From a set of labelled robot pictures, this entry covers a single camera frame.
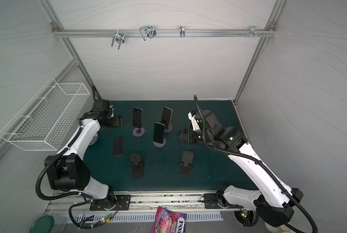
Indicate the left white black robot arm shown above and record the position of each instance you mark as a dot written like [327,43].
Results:
[65,174]

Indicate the front right folding stand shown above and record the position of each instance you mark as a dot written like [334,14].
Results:
[186,164]

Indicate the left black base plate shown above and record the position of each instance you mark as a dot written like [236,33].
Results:
[120,202]

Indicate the left metal U-bolt clamp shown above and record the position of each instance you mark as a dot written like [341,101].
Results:
[118,39]

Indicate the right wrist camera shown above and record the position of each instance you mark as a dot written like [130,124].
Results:
[191,115]

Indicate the white vent grille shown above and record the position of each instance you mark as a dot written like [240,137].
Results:
[130,217]

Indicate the white wire basket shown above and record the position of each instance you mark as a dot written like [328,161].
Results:
[43,123]

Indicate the metal u-bolt clamp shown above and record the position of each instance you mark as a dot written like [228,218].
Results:
[118,39]
[148,32]

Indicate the round stand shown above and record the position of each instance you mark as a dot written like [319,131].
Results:
[138,132]
[159,145]
[169,129]

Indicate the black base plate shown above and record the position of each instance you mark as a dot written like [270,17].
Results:
[120,202]
[211,201]

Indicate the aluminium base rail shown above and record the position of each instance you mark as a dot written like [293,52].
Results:
[179,201]

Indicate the centre metal U-bolt clamp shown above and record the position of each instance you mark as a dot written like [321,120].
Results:
[148,32]

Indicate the right metal bolt bracket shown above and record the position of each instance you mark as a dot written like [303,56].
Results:
[253,32]

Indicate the front left folding stand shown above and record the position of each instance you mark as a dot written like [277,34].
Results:
[137,166]

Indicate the middle round stand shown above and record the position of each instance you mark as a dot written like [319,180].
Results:
[159,145]

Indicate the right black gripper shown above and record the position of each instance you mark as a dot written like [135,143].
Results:
[188,136]

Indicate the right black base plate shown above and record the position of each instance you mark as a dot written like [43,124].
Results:
[211,201]

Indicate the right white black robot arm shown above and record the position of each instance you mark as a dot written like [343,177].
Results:
[274,200]

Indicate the back centre phone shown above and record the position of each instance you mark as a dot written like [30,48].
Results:
[166,117]

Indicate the folding stand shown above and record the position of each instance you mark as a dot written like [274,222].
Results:
[186,164]
[137,166]

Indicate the aluminium cross bar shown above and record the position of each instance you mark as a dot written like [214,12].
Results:
[161,33]

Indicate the pink snack bag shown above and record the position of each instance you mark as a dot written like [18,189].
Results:
[167,221]

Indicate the back left round stand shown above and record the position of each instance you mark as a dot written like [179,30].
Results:
[138,132]

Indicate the back centre round stand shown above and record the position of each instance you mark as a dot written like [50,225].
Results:
[169,129]

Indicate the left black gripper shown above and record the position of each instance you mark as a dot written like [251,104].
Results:
[115,121]

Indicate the back left phone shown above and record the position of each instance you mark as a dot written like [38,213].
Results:
[137,117]

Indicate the small metal bracket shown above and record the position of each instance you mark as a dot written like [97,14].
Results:
[182,31]

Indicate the blue white ceramic bowl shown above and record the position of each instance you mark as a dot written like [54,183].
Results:
[94,139]

